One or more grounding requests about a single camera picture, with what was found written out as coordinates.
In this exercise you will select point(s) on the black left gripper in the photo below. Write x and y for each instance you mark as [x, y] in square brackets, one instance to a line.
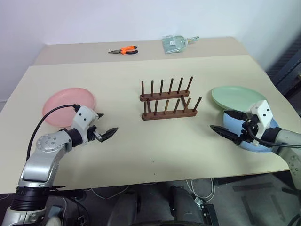
[92, 134]

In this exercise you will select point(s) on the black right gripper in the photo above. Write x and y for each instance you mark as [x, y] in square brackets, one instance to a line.
[249, 128]

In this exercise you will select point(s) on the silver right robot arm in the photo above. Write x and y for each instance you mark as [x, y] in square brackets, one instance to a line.
[290, 150]

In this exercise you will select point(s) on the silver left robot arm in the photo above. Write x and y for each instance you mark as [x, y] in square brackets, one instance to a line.
[40, 162]

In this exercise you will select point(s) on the wooden dish rack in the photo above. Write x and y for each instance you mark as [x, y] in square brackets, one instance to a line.
[169, 115]

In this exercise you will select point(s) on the blue plastic plate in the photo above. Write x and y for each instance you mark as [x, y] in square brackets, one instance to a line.
[230, 123]

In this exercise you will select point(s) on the green plastic plate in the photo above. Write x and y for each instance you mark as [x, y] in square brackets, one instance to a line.
[235, 96]

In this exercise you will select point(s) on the red plastic plate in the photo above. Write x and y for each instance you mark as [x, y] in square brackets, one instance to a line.
[68, 96]

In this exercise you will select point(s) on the dark ribbed panel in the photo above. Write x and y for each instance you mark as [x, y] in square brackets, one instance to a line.
[288, 68]

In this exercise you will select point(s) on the grey rounded shape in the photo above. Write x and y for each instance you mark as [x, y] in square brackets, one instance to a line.
[125, 207]
[184, 207]

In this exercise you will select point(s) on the black power strip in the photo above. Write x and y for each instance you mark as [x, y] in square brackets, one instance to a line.
[209, 213]

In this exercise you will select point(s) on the clear plastic packaged scoop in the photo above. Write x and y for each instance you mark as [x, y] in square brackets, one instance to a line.
[174, 44]

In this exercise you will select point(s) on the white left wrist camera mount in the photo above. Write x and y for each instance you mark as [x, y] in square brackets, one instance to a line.
[82, 117]

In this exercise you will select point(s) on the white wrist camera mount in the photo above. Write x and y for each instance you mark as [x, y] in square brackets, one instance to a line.
[82, 117]
[264, 117]

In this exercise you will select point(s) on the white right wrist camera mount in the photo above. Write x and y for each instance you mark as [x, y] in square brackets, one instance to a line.
[264, 117]

